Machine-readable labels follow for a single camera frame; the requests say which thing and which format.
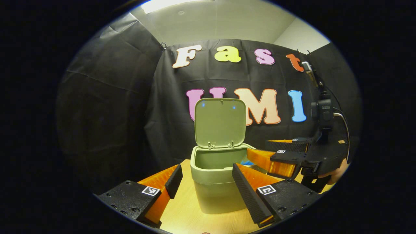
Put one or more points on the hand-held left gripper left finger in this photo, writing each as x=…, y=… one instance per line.
x=174, y=180

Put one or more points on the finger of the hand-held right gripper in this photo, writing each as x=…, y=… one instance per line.
x=289, y=157
x=292, y=145

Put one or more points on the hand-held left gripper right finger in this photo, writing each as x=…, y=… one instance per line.
x=250, y=198

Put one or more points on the blue paper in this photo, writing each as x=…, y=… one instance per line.
x=248, y=161

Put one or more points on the pale green desktop garbage bin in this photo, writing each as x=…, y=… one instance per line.
x=221, y=123

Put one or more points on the wooden desktop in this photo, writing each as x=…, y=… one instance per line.
x=182, y=211

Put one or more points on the black backdrop cloth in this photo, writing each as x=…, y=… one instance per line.
x=130, y=113

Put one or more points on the ceiling light panel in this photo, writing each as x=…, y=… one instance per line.
x=175, y=4

